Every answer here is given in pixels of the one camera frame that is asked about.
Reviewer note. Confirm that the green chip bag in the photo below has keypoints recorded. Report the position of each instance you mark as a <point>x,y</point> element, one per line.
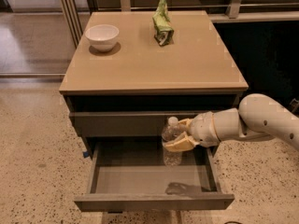
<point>162,24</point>

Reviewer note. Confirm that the clear plastic water bottle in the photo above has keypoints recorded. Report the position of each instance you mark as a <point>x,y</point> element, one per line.
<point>170,132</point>

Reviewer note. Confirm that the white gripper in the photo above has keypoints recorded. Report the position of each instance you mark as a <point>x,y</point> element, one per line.
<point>201,129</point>

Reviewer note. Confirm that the dark object on floor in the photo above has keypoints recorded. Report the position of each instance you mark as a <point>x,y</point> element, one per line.
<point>294,104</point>

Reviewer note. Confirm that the white ceramic bowl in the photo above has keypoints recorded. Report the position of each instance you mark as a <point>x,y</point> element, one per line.
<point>102,37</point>

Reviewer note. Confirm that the open grey middle drawer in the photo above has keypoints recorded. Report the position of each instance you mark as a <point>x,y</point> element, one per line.
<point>132,176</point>

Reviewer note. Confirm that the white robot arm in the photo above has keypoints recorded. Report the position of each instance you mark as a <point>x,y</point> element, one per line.
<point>258,118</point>

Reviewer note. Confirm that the grey drawer cabinet beige top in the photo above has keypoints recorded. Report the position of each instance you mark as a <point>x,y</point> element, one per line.
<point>195,72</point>

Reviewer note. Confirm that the closed grey top drawer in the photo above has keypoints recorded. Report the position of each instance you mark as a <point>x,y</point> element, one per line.
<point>123,124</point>

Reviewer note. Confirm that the blue tape piece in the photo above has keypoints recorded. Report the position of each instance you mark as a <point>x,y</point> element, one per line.
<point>85,154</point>

